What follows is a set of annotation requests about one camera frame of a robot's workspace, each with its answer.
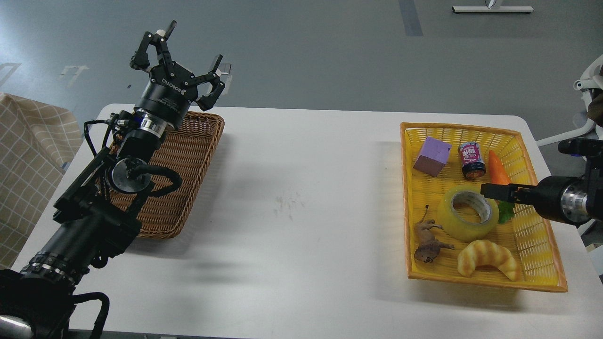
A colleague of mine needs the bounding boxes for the brown wicker basket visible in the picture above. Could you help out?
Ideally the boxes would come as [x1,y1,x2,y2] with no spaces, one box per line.
[137,111,225,240]

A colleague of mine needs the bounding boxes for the toy croissant bread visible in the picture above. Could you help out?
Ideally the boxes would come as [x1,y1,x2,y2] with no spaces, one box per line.
[457,240,522,282]

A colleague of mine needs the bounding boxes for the purple foam cube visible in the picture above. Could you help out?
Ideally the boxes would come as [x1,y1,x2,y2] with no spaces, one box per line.
[413,137,452,178]

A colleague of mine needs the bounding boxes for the orange toy carrot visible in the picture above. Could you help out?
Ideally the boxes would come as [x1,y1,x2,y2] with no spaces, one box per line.
[488,150,515,225]

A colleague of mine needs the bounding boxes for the brown toy lion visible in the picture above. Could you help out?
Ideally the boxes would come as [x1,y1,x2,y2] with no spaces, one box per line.
[413,204,455,263]

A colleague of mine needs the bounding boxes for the yellow tape roll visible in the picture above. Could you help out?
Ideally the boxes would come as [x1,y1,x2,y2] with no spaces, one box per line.
[436,185,500,242]

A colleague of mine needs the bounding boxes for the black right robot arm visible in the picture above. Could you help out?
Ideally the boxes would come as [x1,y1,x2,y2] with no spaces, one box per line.
[481,137,603,227]

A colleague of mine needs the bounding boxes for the white chair frame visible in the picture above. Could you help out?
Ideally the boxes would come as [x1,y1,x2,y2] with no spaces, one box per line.
[537,56,603,146]

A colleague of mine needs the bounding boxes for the white stand base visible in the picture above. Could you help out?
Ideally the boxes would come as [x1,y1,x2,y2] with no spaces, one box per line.
[452,0,534,14]

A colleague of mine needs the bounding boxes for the yellow plastic basket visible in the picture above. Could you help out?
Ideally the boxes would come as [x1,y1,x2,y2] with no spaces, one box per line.
[400,122,567,292]

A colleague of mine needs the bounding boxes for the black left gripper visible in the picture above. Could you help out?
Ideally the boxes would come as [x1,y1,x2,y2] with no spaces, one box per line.
[130,20,226,131]

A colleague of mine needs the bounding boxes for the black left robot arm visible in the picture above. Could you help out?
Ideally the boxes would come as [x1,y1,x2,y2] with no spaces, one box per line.
[1,21,226,339]

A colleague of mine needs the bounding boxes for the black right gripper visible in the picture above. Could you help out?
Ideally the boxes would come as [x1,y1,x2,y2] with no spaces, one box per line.
[481,176,579,224]

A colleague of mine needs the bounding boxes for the purple drink can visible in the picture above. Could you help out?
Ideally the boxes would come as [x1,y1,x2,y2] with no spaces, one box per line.
[458,141,486,180]

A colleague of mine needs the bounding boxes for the beige checkered cloth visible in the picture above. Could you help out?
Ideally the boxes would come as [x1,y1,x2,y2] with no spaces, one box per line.
[0,93,82,269]

